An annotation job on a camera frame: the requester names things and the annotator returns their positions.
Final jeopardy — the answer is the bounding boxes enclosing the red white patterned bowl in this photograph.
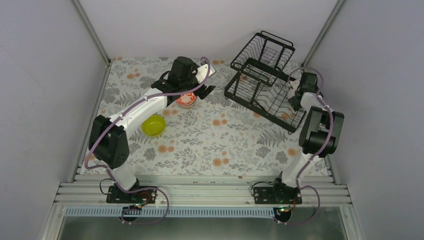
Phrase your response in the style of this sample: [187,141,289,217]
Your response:
[175,92,198,106]

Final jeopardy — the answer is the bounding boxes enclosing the black wire dish rack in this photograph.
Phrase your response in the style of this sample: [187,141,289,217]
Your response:
[224,30,306,134]

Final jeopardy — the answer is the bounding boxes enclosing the yellow-green bowl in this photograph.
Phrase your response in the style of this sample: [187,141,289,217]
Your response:
[141,114,167,137]

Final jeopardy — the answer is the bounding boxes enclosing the beige patterned bowl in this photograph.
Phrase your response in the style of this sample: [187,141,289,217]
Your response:
[178,104,195,109]

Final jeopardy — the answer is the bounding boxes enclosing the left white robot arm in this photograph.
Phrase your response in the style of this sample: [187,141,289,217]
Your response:
[84,56,216,203]

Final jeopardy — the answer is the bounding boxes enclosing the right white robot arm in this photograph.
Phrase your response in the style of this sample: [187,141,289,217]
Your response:
[270,72,344,204]

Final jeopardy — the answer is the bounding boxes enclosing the floral table mat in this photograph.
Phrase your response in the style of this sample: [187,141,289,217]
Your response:
[97,57,306,176]

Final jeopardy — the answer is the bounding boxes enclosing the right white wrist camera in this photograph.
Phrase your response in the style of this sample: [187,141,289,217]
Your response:
[290,77,304,91]

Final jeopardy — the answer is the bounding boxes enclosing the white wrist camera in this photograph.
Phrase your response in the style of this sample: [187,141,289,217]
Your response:
[290,77,304,91]
[195,63,217,84]

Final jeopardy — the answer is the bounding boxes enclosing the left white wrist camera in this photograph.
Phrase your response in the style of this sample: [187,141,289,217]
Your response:
[195,63,217,84]

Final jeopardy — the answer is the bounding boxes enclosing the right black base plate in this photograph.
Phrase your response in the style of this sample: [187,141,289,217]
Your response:
[250,181,303,205]

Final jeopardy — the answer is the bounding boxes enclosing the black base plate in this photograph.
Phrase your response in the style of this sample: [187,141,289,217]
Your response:
[105,185,157,205]
[250,181,303,205]

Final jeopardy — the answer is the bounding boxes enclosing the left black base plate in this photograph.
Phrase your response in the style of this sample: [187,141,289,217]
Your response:
[105,185,157,205]

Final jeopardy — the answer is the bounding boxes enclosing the aluminium mounting rail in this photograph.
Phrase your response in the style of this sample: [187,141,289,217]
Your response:
[53,175,352,218]

